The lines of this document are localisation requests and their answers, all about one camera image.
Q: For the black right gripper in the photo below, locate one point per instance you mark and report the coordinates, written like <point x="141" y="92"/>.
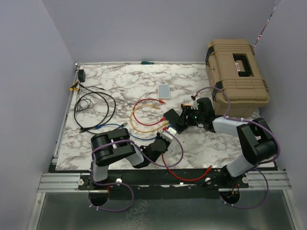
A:
<point x="183" y="120"/>

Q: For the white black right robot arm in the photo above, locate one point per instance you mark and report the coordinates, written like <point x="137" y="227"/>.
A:
<point x="256" y="139"/>

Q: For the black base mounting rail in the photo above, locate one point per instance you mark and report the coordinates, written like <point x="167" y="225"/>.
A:
<point x="157" y="184"/>

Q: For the white small router box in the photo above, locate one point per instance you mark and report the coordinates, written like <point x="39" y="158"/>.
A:
<point x="164" y="91"/>

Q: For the black network switch box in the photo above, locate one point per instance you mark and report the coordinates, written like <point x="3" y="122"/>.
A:
<point x="173" y="118"/>

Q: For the yellow black screwdriver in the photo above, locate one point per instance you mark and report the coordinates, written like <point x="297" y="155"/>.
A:
<point x="75" y="86"/>

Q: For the green screwdriver at wall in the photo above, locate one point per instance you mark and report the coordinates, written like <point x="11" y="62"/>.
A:
<point x="147" y="63"/>

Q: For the tan plastic tool case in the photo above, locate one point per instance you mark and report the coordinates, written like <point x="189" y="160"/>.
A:
<point x="237" y="87"/>

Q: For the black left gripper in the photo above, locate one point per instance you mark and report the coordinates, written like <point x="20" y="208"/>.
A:
<point x="167" y="142"/>

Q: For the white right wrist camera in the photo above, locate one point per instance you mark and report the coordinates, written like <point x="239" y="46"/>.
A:
<point x="195" y="105"/>

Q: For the black power adapter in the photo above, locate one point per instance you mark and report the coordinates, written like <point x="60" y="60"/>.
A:
<point x="81" y="75"/>

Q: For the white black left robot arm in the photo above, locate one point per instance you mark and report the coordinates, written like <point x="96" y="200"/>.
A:
<point x="112" y="146"/>

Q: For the yellow black utility knife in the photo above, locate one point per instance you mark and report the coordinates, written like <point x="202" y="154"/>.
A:
<point x="182" y="105"/>

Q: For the aluminium frame rail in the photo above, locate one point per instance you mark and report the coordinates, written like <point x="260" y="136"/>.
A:
<point x="53" y="182"/>

